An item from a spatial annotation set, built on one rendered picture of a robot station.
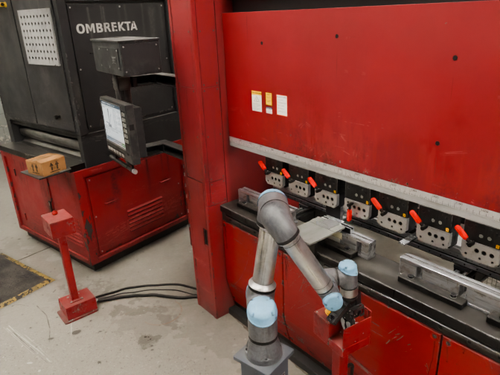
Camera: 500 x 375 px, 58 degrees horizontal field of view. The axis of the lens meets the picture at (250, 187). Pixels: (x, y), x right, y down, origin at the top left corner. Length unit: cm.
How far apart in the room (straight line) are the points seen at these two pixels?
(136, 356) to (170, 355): 23
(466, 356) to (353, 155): 97
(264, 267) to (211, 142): 123
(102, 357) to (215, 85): 190
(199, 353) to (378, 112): 193
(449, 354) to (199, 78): 191
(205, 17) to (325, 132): 99
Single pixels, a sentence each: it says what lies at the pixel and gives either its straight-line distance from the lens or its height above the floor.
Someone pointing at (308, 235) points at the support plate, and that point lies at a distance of 229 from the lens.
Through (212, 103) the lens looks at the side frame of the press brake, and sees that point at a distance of 280.
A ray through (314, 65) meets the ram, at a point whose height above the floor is 181.
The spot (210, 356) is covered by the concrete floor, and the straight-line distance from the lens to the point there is 311.
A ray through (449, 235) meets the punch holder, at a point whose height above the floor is 117.
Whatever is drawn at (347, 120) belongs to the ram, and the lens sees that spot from 218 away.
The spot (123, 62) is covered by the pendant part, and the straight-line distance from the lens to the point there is 267.
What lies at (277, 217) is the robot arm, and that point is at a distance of 159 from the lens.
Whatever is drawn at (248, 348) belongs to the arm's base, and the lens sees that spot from 188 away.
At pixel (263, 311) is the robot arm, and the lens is 177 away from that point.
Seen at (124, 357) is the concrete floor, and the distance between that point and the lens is 323.
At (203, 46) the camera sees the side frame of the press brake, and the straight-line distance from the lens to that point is 274.
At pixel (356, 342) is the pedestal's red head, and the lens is 211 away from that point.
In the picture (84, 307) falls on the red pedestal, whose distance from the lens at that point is 366.
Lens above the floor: 206
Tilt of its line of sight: 21 degrees down
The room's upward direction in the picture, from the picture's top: 3 degrees counter-clockwise
